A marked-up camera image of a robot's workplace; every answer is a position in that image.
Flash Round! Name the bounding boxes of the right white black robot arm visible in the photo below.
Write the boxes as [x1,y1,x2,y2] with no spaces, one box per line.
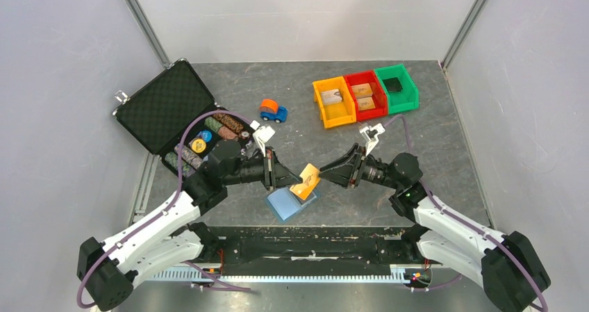
[319,144,551,311]

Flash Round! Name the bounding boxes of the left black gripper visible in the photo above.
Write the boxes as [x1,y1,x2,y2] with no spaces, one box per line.
[224,147,303,190]

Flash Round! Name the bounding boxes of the gold card in red bin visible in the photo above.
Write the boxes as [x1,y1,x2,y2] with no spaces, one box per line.
[350,83,373,99]

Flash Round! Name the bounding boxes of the gold VIP card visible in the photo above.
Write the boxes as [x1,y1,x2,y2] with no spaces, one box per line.
[356,97,376,111]

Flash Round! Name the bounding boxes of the yellow storage bin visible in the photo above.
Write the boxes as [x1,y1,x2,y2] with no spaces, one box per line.
[313,76,357,129]

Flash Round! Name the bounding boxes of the green storage bin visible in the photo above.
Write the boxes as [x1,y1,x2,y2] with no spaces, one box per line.
[374,64,420,115]

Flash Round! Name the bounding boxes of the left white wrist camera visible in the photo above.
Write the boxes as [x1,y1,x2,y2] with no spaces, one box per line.
[249,120,275,156]

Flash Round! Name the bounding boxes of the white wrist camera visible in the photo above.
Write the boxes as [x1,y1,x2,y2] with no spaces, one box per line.
[359,123,385,156]
[249,120,275,156]

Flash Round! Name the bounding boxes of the black poker chip case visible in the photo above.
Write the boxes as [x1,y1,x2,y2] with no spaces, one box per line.
[113,59,254,178]

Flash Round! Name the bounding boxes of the gold striped card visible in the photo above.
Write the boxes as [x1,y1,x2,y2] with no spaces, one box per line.
[290,163,320,202]

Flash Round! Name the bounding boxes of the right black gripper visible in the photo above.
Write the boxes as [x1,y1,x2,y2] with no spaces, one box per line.
[318,143,401,190]

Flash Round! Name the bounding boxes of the purple cable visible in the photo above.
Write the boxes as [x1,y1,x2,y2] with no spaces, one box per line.
[384,114,549,312]
[76,110,261,309]

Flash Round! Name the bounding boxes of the white card stack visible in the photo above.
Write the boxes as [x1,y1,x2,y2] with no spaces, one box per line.
[320,89,343,106]

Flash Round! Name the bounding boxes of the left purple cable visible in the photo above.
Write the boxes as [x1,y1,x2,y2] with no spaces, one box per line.
[76,110,261,309]

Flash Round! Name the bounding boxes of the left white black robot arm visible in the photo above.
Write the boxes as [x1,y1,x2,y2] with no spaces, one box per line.
[76,140,302,311]

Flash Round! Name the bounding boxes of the red storage bin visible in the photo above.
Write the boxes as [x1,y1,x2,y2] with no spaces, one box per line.
[344,70,388,122]

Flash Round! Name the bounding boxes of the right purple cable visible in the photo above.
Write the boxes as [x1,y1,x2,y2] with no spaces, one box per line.
[384,114,549,312]

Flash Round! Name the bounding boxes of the blue orange toy car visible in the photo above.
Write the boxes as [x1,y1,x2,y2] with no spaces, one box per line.
[259,99,288,123]

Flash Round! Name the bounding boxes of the yellow dealer chip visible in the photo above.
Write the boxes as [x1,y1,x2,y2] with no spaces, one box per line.
[190,138,207,154]

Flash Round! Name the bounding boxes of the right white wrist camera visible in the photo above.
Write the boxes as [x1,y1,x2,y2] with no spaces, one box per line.
[359,123,385,156]

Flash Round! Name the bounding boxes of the blue card holder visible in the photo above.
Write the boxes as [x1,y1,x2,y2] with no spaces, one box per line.
[265,188,320,224]

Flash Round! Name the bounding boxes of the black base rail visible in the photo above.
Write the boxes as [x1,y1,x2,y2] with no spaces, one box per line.
[190,227,425,277]

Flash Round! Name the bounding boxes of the black card in green bin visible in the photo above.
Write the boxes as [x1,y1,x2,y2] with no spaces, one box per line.
[383,77,403,94]

